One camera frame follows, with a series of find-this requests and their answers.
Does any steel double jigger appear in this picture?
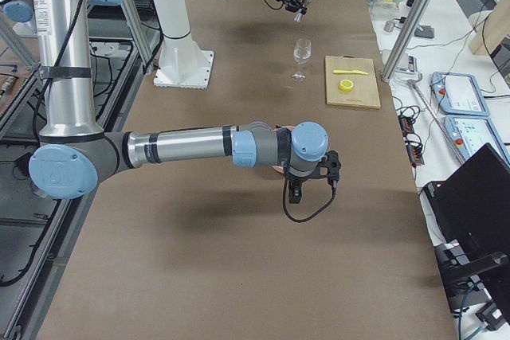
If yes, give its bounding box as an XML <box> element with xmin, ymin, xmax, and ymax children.
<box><xmin>294</xmin><ymin>0</ymin><xmax>312</xmax><ymax>23</ymax></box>

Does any clear wine glass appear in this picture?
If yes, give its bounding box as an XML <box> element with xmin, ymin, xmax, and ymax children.
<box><xmin>291</xmin><ymin>38</ymin><xmax>312</xmax><ymax>81</ymax></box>

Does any pink bowl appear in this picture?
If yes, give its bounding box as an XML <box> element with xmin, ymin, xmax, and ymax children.
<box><xmin>251</xmin><ymin>123</ymin><xmax>295</xmax><ymax>174</ymax></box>

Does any yellow plastic knife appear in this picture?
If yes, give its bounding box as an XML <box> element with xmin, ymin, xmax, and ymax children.
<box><xmin>331</xmin><ymin>69</ymin><xmax>369</xmax><ymax>76</ymax></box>

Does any yellow lemon half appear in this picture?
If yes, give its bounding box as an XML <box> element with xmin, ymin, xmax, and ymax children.
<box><xmin>338</xmin><ymin>79</ymin><xmax>354</xmax><ymax>92</ymax></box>

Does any bamboo cutting board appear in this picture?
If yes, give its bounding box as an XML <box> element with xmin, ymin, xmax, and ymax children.
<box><xmin>324</xmin><ymin>56</ymin><xmax>381</xmax><ymax>109</ymax></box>

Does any brown table mat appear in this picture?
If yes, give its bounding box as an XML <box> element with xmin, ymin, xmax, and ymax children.
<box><xmin>37</xmin><ymin>0</ymin><xmax>455</xmax><ymax>339</ymax></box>

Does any metal cane rod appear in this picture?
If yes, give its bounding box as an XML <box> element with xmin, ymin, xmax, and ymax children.
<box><xmin>406</xmin><ymin>72</ymin><xmax>465</xmax><ymax>165</ymax></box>

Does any black laptop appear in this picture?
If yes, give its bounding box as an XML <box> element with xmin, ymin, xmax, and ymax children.
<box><xmin>423</xmin><ymin>143</ymin><xmax>509</xmax><ymax>257</ymax></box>

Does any lower blue teach pendant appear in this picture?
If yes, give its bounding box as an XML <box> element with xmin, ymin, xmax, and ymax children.
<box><xmin>444</xmin><ymin>115</ymin><xmax>509</xmax><ymax>163</ymax></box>

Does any blue teach pendant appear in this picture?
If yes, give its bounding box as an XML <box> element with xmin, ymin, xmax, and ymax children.
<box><xmin>430</xmin><ymin>72</ymin><xmax>490</xmax><ymax>117</ymax></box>
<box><xmin>444</xmin><ymin>115</ymin><xmax>509</xmax><ymax>163</ymax></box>

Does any upper blue teach pendant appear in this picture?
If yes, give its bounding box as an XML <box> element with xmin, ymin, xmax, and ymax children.
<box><xmin>430</xmin><ymin>72</ymin><xmax>490</xmax><ymax>117</ymax></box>

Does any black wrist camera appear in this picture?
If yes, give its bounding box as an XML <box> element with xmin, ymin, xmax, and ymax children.
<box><xmin>314</xmin><ymin>150</ymin><xmax>341</xmax><ymax>190</ymax></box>

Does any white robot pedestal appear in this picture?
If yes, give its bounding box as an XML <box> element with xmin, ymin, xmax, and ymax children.
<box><xmin>153</xmin><ymin>0</ymin><xmax>214</xmax><ymax>89</ymax></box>

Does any aluminium frame post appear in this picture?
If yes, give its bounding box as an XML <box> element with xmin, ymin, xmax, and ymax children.
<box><xmin>381</xmin><ymin>0</ymin><xmax>430</xmax><ymax>83</ymax></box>

